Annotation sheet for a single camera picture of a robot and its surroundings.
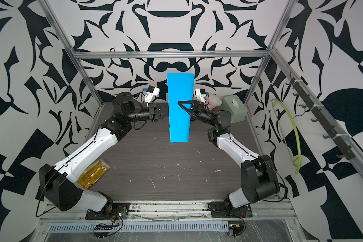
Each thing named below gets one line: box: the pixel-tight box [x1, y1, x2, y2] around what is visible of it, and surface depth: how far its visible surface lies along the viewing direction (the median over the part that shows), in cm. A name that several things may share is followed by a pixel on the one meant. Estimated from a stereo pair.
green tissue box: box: [220, 94, 248, 124], surface depth 113 cm
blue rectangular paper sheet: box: [167, 72, 196, 143], surface depth 62 cm
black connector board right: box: [228, 222, 245, 238], surface depth 73 cm
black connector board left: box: [95, 224, 114, 239], surface depth 74 cm
